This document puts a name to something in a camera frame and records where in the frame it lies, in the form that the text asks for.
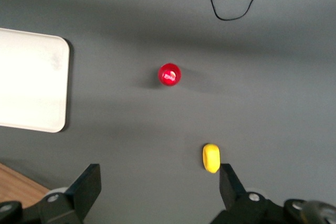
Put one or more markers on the wooden drawer cabinet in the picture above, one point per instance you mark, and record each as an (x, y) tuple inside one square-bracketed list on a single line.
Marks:
[(18, 184)]

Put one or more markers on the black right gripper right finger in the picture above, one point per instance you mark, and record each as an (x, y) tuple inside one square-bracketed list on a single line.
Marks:
[(231, 187)]

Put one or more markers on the beige plastic tray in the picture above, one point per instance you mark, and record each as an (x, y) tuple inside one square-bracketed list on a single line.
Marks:
[(31, 79)]

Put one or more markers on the yellow round toy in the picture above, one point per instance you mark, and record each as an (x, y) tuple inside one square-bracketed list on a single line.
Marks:
[(210, 158)]

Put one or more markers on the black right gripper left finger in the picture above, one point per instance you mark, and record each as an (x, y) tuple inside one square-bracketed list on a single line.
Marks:
[(88, 182)]

